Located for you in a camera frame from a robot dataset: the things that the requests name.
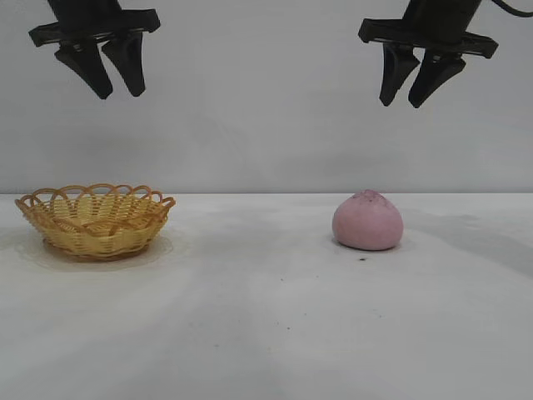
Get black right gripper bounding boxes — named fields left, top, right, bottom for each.
left=357, top=0, right=500, bottom=110

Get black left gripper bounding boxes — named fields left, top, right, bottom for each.
left=27, top=0, right=162, bottom=101

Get yellow woven wicker basket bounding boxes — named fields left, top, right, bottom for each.
left=14, top=182, right=177, bottom=263

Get black cable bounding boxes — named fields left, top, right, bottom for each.
left=491, top=0, right=533, bottom=18

